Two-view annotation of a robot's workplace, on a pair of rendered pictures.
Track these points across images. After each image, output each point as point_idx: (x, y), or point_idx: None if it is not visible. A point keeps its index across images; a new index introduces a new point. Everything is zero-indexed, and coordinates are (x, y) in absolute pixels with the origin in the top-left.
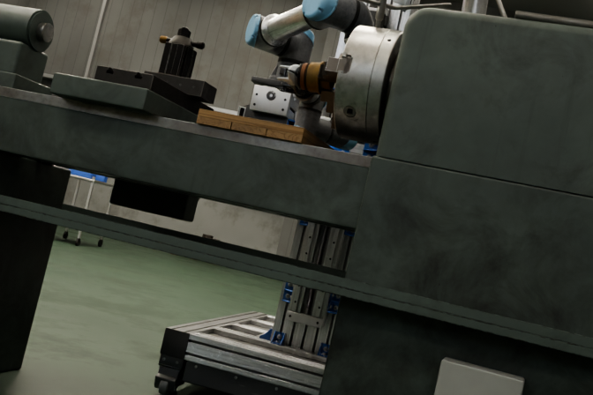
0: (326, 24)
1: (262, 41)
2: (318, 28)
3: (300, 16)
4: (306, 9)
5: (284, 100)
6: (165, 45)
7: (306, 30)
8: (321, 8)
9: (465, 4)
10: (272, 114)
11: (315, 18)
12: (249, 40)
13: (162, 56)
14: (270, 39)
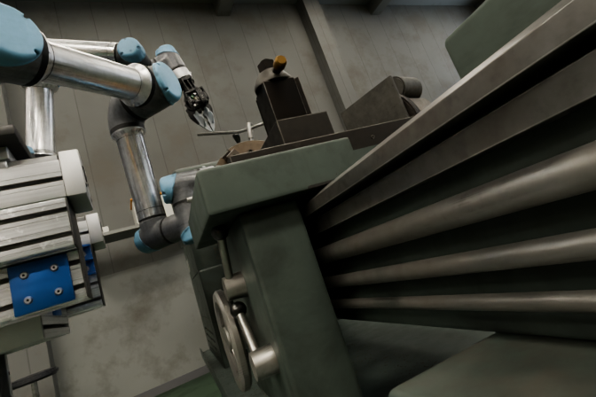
0: (160, 108)
1: (33, 69)
2: (144, 105)
3: (136, 81)
4: (168, 85)
5: (88, 184)
6: (300, 81)
7: (111, 96)
8: (181, 95)
9: (48, 113)
10: (82, 206)
11: (174, 101)
12: (25, 56)
13: (305, 98)
14: (47, 73)
